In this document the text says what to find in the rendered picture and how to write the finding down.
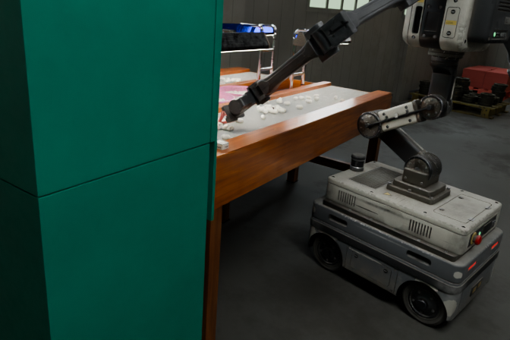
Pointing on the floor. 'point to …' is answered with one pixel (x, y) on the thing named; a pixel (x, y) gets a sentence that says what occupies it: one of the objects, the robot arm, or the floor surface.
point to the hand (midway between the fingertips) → (220, 121)
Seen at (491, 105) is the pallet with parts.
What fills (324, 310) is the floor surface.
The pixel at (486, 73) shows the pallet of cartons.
